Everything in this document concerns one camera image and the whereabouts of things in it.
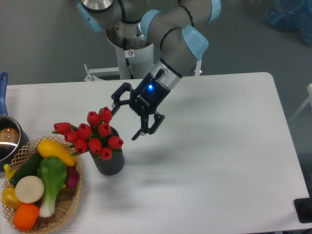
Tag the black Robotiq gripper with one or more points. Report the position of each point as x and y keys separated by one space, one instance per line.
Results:
x=148 y=97

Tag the red tulip bouquet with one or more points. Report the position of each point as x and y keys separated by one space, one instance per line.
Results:
x=96 y=136

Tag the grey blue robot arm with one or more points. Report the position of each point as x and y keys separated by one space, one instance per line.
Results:
x=132 y=25

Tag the dark grey ribbed vase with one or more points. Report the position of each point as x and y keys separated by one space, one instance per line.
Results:
x=111 y=163

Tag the purple red radish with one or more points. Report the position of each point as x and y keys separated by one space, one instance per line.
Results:
x=72 y=177

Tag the yellow squash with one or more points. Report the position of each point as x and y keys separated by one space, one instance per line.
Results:
x=49 y=147

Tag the green bok choy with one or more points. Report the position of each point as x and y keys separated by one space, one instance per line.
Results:
x=53 y=173

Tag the woven wicker basket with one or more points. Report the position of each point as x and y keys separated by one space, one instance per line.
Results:
x=66 y=202

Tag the dark green cucumber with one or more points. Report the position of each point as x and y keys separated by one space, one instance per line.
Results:
x=29 y=168

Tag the white round radish slice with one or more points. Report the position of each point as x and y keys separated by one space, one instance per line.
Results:
x=29 y=189

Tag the yellow banana tip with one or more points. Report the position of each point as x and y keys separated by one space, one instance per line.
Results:
x=9 y=172

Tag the yellow bell pepper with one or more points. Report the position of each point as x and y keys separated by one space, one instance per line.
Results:
x=9 y=198

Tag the orange fruit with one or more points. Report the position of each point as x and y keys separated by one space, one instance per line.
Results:
x=26 y=216

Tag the blue plastic bag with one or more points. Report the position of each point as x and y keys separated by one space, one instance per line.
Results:
x=291 y=15

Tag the black device at table edge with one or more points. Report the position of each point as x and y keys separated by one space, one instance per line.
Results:
x=303 y=207

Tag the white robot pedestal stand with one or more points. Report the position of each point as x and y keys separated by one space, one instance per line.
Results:
x=131 y=64

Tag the blue handled saucepan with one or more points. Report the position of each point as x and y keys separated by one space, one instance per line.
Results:
x=12 y=136

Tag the white frame at right edge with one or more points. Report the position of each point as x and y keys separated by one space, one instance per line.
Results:
x=304 y=104

